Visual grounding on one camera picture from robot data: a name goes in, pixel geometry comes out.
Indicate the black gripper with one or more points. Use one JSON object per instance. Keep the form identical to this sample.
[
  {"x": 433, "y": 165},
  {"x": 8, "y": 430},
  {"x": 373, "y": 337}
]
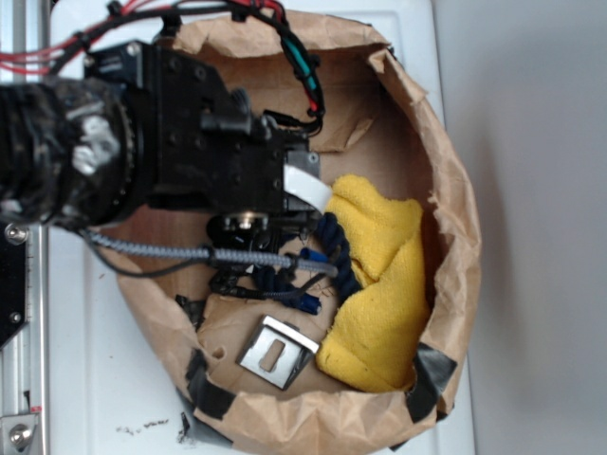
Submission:
[{"x": 188, "y": 143}]

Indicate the brown paper lined box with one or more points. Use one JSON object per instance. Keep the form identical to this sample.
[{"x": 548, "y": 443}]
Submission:
[{"x": 379, "y": 125}]

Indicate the yellow towel cloth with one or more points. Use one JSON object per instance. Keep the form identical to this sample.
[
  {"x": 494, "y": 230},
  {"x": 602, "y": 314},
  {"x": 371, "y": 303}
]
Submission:
[{"x": 372, "y": 342}]

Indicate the white plastic tray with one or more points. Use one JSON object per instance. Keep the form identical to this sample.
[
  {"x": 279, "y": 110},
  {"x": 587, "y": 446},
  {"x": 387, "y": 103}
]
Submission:
[{"x": 108, "y": 392}]

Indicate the black mounting plate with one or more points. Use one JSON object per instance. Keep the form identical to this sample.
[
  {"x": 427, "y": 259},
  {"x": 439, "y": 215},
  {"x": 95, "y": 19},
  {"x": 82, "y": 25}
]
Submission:
[{"x": 14, "y": 281}]

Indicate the silver metal bracket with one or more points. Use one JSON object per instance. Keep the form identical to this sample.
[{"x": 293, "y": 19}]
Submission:
[{"x": 277, "y": 352}]

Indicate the aluminium frame rail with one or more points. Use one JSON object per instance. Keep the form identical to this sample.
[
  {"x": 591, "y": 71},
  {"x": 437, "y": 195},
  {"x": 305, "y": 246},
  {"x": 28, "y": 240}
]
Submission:
[{"x": 25, "y": 421}]

